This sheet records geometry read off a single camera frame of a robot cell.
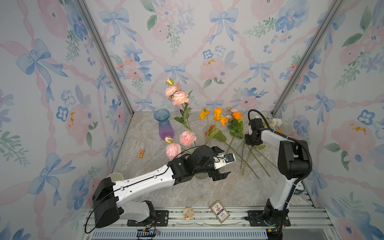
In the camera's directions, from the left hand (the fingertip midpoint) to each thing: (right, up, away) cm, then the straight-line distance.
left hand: (226, 159), depth 68 cm
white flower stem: (+46, +18, +42) cm, 64 cm away
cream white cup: (-55, -11, +8) cm, 57 cm away
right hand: (+24, +6, +33) cm, 42 cm away
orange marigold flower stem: (-5, +12, +3) cm, 13 cm away
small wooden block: (-49, -2, +27) cm, 56 cm away
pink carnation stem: (-23, +5, -8) cm, 25 cm away
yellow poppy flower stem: (-9, +22, +19) cm, 31 cm away
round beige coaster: (-18, -29, +8) cm, 35 cm away
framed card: (-2, -28, +7) cm, 28 cm away
